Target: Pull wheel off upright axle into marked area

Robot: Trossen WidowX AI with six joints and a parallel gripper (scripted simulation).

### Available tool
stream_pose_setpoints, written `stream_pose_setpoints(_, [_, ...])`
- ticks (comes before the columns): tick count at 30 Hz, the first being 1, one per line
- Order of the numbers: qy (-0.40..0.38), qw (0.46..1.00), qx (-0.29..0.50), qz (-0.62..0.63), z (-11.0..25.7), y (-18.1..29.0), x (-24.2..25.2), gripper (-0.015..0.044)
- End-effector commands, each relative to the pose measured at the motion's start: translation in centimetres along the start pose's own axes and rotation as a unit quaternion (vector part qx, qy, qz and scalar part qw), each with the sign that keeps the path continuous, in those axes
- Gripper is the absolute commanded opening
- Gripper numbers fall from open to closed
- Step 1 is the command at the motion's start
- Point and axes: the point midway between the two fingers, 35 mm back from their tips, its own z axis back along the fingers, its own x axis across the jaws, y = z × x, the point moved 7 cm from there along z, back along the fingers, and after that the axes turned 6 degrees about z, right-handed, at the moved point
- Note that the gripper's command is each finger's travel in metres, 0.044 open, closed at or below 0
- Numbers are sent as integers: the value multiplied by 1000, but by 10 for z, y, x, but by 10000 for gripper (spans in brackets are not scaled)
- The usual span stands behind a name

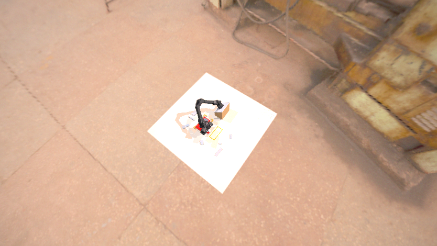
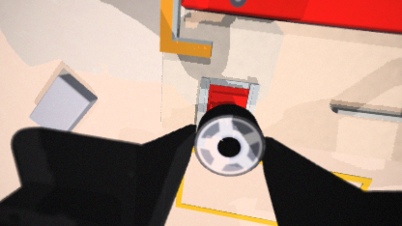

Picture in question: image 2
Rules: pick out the yellow rectangular outline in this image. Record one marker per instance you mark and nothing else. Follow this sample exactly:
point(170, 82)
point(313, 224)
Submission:
point(366, 182)

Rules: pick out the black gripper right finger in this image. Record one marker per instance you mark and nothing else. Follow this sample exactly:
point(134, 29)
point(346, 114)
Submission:
point(305, 194)

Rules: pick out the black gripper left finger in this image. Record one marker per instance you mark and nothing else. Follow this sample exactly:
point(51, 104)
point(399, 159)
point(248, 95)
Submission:
point(144, 177)

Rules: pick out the black wheel with white hub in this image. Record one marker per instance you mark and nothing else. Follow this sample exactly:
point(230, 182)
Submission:
point(223, 158)

